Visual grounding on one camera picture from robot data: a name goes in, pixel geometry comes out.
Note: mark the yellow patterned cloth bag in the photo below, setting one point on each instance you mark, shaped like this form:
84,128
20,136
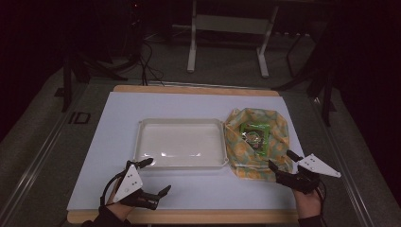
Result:
277,132

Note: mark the green snack packet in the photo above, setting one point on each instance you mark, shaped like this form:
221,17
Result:
255,137

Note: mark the white table mat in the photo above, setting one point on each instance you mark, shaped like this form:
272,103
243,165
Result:
195,104

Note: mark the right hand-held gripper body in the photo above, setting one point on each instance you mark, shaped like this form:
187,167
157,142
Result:
317,165

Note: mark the white metal table frame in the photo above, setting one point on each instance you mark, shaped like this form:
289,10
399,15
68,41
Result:
231,23

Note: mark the person's right hand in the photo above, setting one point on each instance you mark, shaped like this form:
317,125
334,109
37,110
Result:
307,203

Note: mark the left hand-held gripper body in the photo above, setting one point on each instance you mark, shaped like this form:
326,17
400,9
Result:
128,184

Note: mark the white plastic tray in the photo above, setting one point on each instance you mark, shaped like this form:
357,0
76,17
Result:
181,142

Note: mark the metal floor rail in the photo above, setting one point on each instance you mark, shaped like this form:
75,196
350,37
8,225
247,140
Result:
34,171
342,164

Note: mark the person's left hand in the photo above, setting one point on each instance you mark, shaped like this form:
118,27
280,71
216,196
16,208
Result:
119,208

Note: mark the black metal stand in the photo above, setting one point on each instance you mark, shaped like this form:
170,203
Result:
327,101
67,88

